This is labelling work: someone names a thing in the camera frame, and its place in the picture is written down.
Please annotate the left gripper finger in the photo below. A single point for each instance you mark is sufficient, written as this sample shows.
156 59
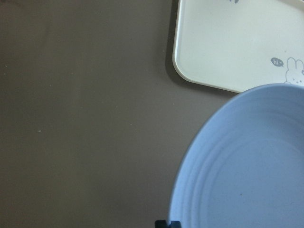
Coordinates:
164 224

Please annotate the blue plate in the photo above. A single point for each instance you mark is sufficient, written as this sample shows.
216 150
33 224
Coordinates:
245 167

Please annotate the cream rabbit tray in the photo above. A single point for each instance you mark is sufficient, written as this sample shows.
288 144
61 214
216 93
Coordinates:
236 45

